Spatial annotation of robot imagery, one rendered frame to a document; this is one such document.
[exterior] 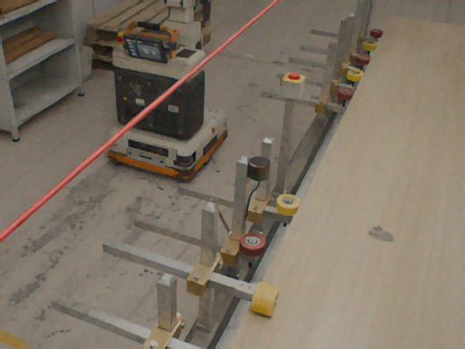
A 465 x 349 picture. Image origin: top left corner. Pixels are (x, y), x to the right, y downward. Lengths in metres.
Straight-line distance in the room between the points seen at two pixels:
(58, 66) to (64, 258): 2.22
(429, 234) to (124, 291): 1.55
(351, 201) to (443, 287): 0.45
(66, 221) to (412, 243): 2.09
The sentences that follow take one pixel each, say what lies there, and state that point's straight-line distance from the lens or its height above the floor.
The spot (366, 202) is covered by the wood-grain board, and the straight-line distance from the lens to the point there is 1.94.
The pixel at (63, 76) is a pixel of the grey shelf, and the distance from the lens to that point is 4.83.
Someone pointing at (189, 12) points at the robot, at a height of 0.97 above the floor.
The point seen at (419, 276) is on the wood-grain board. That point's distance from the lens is 1.70.
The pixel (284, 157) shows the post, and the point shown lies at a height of 0.90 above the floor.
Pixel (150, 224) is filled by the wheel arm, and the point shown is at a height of 0.86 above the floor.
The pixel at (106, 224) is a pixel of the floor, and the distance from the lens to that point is 3.21.
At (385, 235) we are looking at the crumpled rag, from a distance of 1.78.
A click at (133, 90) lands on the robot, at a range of 3.44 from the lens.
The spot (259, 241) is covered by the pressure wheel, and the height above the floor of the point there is 0.91.
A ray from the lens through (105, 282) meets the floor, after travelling 2.85.
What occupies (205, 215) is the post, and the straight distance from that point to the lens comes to 1.38.
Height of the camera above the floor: 1.98
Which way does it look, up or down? 36 degrees down
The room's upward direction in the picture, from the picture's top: straight up
